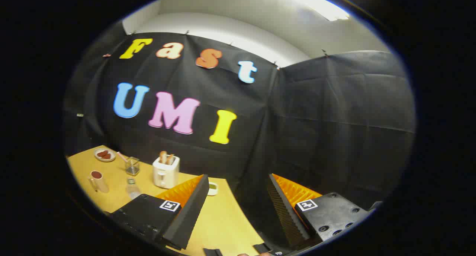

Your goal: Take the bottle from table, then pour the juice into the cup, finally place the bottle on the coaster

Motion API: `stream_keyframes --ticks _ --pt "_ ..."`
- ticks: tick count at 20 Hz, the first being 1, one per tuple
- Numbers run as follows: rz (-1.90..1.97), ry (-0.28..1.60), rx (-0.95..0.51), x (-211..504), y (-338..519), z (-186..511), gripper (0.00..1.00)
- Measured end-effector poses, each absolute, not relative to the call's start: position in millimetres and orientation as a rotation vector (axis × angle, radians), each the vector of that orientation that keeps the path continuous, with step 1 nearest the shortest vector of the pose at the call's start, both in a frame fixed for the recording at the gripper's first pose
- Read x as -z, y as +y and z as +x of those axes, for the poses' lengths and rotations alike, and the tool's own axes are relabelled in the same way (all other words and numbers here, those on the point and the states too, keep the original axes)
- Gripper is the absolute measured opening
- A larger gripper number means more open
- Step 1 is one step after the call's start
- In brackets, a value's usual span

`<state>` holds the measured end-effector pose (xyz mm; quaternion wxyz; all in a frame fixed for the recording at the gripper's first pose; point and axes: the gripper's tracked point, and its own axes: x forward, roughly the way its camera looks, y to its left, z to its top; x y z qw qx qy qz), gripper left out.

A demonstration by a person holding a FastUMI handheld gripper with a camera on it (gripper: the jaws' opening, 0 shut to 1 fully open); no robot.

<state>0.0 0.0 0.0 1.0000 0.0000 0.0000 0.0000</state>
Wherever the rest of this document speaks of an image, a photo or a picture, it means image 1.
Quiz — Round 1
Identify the beige cup with wooden handle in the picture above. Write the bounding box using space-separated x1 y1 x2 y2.
88 170 109 194

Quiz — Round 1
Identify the clear plastic juice bottle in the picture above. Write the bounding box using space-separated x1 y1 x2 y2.
126 177 141 200

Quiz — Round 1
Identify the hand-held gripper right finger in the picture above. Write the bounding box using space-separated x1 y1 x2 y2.
266 173 383 249

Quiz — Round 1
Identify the white toaster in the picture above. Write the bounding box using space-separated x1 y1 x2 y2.
152 156 181 189

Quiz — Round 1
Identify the wire mesh basket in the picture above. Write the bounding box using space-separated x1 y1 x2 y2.
125 157 140 176

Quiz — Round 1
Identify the black backdrop cloth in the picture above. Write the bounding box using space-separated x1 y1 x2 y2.
63 22 416 249

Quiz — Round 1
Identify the round white plate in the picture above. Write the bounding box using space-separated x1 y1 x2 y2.
94 148 116 162

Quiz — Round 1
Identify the wooden table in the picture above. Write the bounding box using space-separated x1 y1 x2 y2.
67 145 266 256

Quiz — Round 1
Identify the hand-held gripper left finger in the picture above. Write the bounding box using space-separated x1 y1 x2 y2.
108 174 210 251

